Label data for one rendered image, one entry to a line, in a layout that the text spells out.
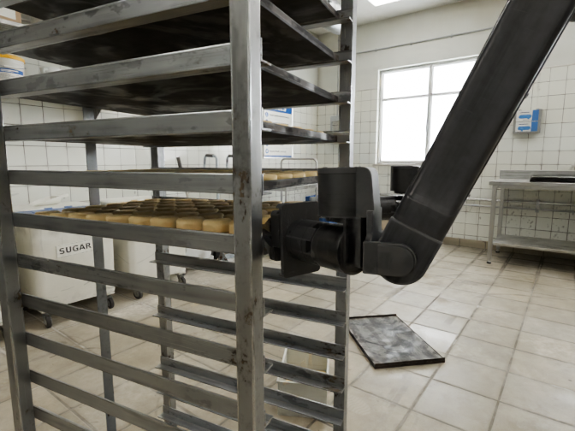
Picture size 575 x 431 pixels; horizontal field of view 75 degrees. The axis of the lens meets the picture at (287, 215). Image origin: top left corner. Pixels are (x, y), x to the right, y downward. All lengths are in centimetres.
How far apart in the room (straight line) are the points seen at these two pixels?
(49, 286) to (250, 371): 242
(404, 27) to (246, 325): 540
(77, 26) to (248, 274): 52
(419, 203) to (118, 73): 52
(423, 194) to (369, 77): 541
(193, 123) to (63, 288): 244
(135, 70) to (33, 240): 223
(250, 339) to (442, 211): 32
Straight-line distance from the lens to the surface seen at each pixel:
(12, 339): 104
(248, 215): 51
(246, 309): 55
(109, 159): 370
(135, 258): 315
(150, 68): 66
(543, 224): 519
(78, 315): 88
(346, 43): 96
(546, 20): 43
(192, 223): 65
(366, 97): 576
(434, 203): 41
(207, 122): 58
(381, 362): 222
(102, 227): 76
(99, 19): 76
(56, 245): 286
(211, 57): 59
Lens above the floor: 108
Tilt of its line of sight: 8 degrees down
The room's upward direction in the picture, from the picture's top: straight up
